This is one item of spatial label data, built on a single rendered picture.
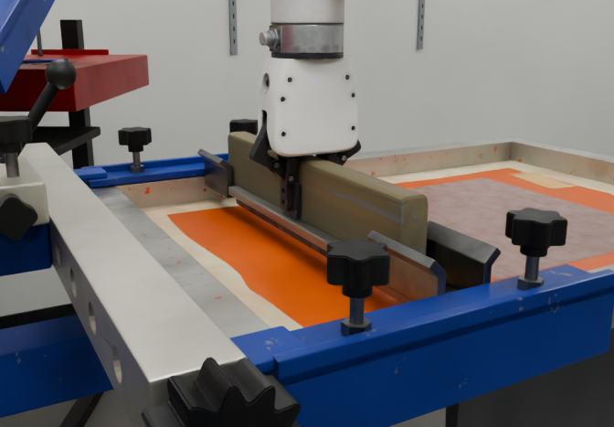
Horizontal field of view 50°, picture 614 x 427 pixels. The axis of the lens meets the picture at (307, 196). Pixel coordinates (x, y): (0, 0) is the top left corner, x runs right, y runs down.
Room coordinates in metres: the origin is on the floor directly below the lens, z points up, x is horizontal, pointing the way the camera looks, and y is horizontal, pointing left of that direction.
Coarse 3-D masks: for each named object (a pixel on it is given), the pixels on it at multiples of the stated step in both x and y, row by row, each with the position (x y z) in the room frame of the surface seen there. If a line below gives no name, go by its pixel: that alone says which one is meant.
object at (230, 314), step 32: (352, 160) 1.03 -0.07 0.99; (384, 160) 1.06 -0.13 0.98; (416, 160) 1.09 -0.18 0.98; (448, 160) 1.13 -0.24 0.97; (480, 160) 1.16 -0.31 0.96; (512, 160) 1.19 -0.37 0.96; (544, 160) 1.13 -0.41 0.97; (576, 160) 1.07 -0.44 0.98; (608, 160) 1.02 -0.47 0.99; (96, 192) 0.82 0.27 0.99; (128, 192) 0.86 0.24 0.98; (160, 192) 0.88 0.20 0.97; (192, 192) 0.90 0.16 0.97; (128, 224) 0.68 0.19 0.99; (160, 256) 0.58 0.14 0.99; (192, 288) 0.51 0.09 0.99; (224, 288) 0.51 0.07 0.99; (224, 320) 0.45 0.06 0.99; (256, 320) 0.45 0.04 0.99
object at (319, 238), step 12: (228, 192) 0.83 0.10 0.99; (240, 192) 0.80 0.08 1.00; (252, 204) 0.76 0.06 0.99; (264, 204) 0.75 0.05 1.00; (276, 216) 0.71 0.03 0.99; (288, 228) 0.68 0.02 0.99; (300, 228) 0.66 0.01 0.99; (312, 228) 0.65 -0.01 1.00; (312, 240) 0.63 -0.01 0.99; (324, 240) 0.61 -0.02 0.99; (336, 240) 0.61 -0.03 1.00
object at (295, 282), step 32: (448, 224) 0.80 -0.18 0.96; (480, 224) 0.80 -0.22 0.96; (576, 224) 0.80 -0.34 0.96; (608, 224) 0.80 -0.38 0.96; (288, 256) 0.68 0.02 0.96; (320, 256) 0.68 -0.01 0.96; (512, 256) 0.68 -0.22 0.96; (576, 256) 0.68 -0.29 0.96; (608, 256) 0.68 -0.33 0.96; (256, 288) 0.59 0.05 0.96; (288, 288) 0.59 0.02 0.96; (320, 288) 0.59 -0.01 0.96; (320, 320) 0.52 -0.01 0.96
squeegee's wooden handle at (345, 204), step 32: (320, 160) 0.68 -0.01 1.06; (256, 192) 0.79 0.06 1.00; (320, 192) 0.65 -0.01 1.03; (352, 192) 0.60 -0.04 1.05; (384, 192) 0.56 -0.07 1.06; (416, 192) 0.55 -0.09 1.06; (320, 224) 0.65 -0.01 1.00; (352, 224) 0.59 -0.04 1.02; (384, 224) 0.55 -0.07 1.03; (416, 224) 0.54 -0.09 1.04
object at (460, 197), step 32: (448, 192) 0.96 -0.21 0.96; (480, 192) 0.96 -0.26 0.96; (512, 192) 0.96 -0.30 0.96; (544, 192) 0.96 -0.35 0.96; (576, 192) 0.96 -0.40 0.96; (192, 224) 0.80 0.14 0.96; (224, 224) 0.80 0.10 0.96; (256, 224) 0.80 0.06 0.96; (224, 256) 0.68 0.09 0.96; (256, 256) 0.68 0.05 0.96
